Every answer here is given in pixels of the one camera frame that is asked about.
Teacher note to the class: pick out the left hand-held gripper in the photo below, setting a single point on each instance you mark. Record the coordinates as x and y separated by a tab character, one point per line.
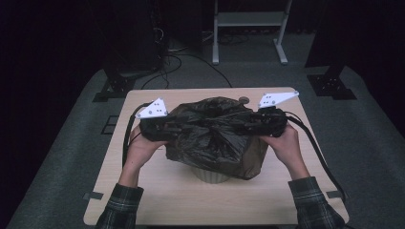
156	122

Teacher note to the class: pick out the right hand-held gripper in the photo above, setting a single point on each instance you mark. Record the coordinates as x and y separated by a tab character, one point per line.
270	119

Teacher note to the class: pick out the black plastic garbage bag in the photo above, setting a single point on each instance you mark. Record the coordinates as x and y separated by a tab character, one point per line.
216	136

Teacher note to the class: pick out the green plastic bin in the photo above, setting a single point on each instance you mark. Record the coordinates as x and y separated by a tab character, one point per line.
210	176

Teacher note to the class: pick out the person's right hand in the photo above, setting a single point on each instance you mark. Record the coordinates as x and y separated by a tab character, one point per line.
285	149

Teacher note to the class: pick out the person's left hand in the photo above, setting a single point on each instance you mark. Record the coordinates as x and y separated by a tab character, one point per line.
141	152

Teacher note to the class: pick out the black metal stand base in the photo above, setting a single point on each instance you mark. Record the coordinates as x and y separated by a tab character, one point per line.
114	86
331	84

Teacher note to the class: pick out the dark equipment cabinet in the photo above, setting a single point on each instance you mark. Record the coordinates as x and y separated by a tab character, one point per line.
137	31

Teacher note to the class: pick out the grey tape piece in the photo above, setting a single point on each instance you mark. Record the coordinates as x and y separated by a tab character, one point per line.
334	194
94	195

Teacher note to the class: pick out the white metal stand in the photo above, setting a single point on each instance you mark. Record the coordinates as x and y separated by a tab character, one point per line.
248	19

